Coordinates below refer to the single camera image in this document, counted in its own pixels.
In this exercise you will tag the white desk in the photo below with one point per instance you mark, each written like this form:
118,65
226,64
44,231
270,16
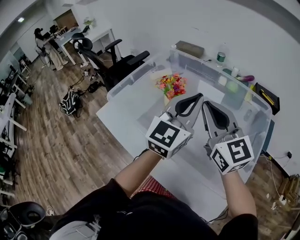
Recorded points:
68,37
100,32

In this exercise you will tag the dark green desk pad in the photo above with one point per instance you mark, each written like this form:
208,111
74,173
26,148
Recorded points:
228,70

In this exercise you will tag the person's right forearm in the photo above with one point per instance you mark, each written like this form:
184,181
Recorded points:
239,194

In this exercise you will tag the black office chair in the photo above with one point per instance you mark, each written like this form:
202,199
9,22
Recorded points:
110,70

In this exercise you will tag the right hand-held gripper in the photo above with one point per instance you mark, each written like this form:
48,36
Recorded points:
234,152

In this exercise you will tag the person's black shirt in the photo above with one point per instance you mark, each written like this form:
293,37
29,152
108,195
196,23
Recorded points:
152,218

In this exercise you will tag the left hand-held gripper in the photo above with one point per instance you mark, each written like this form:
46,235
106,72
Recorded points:
166,136

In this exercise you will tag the yellow note pad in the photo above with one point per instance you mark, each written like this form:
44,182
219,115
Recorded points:
252,87

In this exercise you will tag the black wall charger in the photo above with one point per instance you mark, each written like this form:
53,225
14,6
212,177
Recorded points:
289,154

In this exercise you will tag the clear plastic storage bin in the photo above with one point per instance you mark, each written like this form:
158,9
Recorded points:
131,80

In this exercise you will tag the white cup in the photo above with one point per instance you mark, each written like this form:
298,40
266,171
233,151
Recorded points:
235,72

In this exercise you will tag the purple toy eggplant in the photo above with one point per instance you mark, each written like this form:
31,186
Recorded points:
246,78

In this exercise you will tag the person's left forearm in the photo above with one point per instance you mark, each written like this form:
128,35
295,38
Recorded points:
138,173

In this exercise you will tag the yellow pen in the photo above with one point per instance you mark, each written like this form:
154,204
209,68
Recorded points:
267,97

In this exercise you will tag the white card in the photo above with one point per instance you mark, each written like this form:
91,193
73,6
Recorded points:
211,92

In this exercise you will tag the green toy cabbage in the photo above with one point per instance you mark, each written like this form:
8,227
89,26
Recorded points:
232,87

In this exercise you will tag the green label water bottle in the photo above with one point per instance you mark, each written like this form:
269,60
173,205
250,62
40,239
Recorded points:
221,57

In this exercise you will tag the pale green bin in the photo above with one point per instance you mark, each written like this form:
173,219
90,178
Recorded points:
27,99

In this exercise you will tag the small green potted plant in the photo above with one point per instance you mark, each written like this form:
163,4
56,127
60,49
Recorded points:
88,22

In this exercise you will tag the black desk tray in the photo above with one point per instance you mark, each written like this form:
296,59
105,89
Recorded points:
257,89

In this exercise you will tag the small white block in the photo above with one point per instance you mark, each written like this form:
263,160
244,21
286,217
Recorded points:
222,80

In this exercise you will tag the grey shoulder pack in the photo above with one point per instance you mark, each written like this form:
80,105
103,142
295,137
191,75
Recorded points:
70,230

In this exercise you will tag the person's red checked trousers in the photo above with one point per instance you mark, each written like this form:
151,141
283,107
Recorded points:
152,187

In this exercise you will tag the black white patterned backpack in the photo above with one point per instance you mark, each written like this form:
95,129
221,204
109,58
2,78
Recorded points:
69,103

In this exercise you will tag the small black bag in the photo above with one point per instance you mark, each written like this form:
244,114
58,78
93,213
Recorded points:
96,87

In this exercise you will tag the ceiling light panel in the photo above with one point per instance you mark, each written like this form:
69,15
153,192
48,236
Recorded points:
21,19

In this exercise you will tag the cream rectangular block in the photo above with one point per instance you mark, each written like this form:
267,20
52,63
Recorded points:
161,74

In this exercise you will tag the colourful flowers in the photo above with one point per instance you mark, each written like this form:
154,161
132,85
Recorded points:
173,87

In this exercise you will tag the white side table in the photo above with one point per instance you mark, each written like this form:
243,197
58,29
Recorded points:
11,110

